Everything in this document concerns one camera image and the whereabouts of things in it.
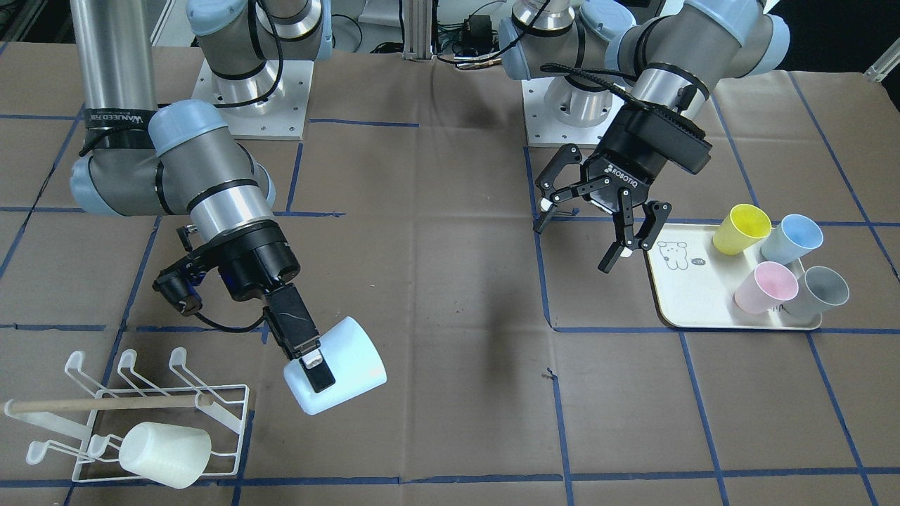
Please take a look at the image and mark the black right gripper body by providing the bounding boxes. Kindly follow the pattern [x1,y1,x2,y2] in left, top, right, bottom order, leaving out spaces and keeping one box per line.
[153,220,321,359]

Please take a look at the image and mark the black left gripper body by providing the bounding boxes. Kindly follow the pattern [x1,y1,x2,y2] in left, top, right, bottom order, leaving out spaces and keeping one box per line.
[534,105,712,250]

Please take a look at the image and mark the light blue cup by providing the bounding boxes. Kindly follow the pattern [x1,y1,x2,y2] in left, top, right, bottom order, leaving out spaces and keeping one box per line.
[283,316,387,415]
[761,214,824,265]

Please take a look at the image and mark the pale green ikea cup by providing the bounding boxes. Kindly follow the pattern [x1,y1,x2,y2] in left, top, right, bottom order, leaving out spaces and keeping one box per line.
[119,422,211,489]

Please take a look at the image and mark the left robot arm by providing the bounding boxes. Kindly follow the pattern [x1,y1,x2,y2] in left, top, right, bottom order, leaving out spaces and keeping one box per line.
[499,1,790,273]

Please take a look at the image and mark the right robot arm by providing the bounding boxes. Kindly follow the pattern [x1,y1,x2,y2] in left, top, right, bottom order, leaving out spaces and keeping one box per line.
[70,1,337,394]

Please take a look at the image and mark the yellow cup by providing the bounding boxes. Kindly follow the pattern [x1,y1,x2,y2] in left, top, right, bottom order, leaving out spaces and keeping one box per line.
[712,204,772,256]

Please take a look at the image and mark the pink cup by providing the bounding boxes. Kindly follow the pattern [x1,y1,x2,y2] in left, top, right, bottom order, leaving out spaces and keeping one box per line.
[733,261,799,314]

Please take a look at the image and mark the grey cup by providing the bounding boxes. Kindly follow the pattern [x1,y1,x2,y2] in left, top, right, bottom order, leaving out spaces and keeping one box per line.
[783,266,851,320]

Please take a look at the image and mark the cream plastic tray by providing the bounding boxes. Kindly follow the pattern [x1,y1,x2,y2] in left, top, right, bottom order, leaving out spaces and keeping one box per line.
[647,223,823,330]

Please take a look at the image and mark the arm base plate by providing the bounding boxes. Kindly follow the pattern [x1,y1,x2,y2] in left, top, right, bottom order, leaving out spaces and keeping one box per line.
[192,60,313,141]
[520,77,624,148]

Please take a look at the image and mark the black braided cable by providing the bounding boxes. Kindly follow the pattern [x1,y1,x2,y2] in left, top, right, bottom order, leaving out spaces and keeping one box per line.
[540,62,704,134]

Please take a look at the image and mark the white wire cup rack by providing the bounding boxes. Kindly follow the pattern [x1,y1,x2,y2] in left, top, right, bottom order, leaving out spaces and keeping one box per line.
[4,348,250,488]

